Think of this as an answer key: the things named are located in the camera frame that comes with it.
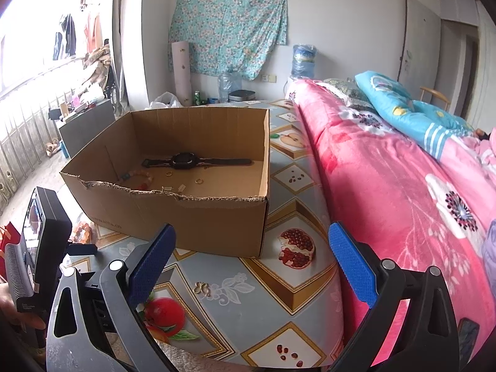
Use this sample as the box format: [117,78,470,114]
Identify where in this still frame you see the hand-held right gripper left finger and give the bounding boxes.
[46,223,177,372]

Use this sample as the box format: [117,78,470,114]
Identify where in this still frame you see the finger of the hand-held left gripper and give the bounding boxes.
[64,242,99,257]

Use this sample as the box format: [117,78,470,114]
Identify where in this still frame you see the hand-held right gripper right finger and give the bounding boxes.
[327,221,460,372]

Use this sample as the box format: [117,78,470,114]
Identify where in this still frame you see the brown bead bracelet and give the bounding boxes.
[72,221,94,243]

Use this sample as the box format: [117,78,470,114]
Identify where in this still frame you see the brown cardboard box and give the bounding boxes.
[59,108,271,259]

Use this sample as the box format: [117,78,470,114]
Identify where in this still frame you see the orange bead bracelet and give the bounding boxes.
[130,168,154,191]

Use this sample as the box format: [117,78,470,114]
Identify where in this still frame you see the black smart watch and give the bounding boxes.
[141,152,253,171]

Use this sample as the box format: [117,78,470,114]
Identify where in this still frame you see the person's left hand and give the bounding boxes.
[0,283,47,332]

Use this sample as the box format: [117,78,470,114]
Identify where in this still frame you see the red bag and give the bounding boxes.
[0,223,22,258]

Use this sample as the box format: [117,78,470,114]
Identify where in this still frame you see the pink floral blanket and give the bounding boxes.
[285,78,496,372]

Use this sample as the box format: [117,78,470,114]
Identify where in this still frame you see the fruit print tablecloth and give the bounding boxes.
[58,99,345,369]

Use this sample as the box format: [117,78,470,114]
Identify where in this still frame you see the metal balcony railing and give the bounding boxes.
[0,60,113,210]

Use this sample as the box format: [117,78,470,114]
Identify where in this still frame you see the dark cabinet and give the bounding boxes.
[58,99,117,159]

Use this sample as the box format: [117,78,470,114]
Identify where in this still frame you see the white plastic bag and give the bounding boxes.
[149,92,183,110]

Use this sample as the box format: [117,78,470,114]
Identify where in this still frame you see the blue patterned pillow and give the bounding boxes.
[354,70,475,153]

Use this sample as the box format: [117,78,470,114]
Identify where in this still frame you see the grey patterned pillow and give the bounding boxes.
[321,77,374,108]

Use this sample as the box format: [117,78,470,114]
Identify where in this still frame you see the brown cloth pile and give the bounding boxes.
[83,39,113,90]

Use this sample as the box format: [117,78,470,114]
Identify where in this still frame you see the wooden chair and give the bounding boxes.
[419,86,452,113]

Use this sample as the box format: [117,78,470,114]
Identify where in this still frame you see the white paper roll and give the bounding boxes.
[171,41,192,107]

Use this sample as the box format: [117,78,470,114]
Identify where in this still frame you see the dark hanging jacket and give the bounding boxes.
[52,13,77,60]

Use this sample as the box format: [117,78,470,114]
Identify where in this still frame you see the blue water jug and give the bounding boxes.
[290,44,317,80]

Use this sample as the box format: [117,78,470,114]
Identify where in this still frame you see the pink hanging garment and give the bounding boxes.
[84,10,102,53]

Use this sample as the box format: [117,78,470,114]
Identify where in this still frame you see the grey door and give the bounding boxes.
[398,0,442,99]

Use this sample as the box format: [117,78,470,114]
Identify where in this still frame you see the teal floral wall cloth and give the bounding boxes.
[167,0,289,80]

